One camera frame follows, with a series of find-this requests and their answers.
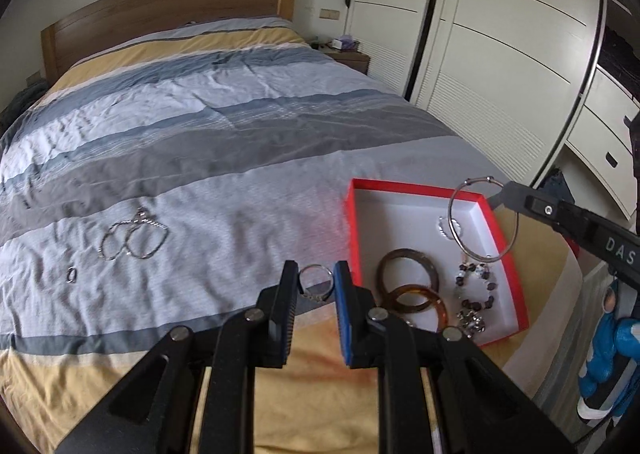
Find gold silver hoop bracelet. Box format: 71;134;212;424
435;215;464;241

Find wooden headboard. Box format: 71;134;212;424
40;0;298;81

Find wooden nightstand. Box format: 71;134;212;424
325;50;371;76

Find silver gem ring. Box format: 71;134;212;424
298;264;335;304

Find dark cloth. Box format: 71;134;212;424
0;84;48;137

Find thin silver bangle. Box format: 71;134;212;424
447;176;521;265

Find white drawer unit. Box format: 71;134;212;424
562;59;640;221

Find dark beaded bracelet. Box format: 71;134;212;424
452;259;501;312

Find bed with striped duvet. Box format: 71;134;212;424
0;16;583;454

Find silver chain necklace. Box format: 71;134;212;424
100;208;170;261

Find red jewelry box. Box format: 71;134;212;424
345;178;530;347

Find silver charm bracelet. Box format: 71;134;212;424
456;310;489;338

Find brown amber bangle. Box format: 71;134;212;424
376;248;441;307

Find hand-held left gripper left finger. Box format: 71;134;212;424
55;260;301;454

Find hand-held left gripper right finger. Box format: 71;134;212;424
332;260;576;454

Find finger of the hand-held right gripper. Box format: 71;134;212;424
487;180;567;231

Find person's right hand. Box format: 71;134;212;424
577;278;640;421

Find white wardrobe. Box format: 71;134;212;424
342;0;608;195

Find orange amber bangle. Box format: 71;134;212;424
382;285;448;333

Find small items on nightstand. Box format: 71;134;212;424
310;35;359;53

